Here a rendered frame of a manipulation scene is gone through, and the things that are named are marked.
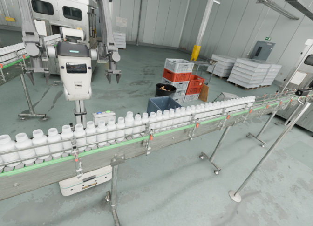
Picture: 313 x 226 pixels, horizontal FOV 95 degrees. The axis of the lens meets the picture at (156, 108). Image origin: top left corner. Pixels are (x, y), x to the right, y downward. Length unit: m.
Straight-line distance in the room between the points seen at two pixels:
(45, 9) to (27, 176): 3.97
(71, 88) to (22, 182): 0.72
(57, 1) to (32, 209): 3.90
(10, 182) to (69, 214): 0.97
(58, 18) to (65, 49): 3.14
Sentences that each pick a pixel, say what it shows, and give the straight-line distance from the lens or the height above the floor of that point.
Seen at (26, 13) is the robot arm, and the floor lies 1.64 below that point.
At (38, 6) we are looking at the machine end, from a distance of 4.62.
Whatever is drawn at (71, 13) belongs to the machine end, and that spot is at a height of 1.62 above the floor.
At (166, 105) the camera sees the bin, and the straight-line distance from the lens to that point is 1.95.
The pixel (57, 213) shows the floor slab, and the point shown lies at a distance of 1.95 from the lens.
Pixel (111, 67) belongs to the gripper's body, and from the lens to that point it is 1.15.
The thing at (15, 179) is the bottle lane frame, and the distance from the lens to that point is 1.04.
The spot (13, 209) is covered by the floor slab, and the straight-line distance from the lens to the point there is 2.12.
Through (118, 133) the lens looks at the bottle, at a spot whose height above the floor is 1.07.
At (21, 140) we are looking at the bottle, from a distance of 0.91.
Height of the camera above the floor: 1.70
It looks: 29 degrees down
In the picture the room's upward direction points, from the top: 12 degrees clockwise
